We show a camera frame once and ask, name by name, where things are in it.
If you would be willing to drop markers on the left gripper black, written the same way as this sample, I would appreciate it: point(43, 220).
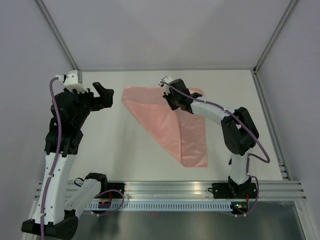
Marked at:
point(104, 100)

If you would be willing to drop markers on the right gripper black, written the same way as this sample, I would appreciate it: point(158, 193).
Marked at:
point(167, 97)

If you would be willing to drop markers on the pink cloth napkin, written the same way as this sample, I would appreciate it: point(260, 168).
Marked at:
point(180, 133)

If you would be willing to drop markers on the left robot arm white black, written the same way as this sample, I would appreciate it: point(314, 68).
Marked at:
point(54, 216)

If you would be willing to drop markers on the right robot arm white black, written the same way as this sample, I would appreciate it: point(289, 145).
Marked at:
point(240, 134)

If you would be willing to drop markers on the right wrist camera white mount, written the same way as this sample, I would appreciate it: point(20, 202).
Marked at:
point(164, 83)

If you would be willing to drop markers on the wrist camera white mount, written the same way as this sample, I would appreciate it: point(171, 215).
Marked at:
point(73, 81)
point(164, 83)

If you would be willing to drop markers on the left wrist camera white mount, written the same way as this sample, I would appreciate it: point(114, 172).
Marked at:
point(73, 81)

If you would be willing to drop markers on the right aluminium frame post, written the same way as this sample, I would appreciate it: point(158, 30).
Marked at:
point(275, 34)

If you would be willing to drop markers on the aluminium frame post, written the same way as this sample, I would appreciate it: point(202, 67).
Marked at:
point(275, 34)
point(44, 11)

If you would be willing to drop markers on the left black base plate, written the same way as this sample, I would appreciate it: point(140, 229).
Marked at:
point(120, 186)

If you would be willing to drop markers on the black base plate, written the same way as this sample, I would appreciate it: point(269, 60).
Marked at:
point(222, 191)
point(120, 186)

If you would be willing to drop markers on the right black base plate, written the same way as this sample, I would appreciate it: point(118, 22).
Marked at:
point(222, 191)

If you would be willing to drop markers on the white slotted cable duct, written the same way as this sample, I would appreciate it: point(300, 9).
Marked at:
point(177, 206)

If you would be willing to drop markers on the left aluminium frame post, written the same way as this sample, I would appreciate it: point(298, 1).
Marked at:
point(44, 11)

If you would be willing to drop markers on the aluminium front rail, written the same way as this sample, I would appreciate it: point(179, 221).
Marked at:
point(283, 190)

